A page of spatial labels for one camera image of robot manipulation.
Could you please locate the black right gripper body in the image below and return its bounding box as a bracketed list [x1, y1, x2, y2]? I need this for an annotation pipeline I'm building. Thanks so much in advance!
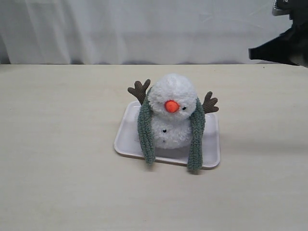
[282, 23, 308, 66]

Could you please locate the white plush snowman toy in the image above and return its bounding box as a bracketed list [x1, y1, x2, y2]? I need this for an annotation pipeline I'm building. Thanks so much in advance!
[127, 73, 219, 152]

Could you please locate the green knitted scarf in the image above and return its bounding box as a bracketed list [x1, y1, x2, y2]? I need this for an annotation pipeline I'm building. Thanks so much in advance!
[137, 87, 205, 171]

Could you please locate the white rectangular tray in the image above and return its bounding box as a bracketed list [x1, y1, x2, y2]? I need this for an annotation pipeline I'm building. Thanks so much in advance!
[114, 101, 221, 169]

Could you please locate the white curtain backdrop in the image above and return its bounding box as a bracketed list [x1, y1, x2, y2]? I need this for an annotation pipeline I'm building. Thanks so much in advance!
[0, 0, 292, 64]

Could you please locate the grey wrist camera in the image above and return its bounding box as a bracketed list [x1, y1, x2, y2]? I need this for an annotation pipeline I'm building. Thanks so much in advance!
[272, 0, 308, 19]

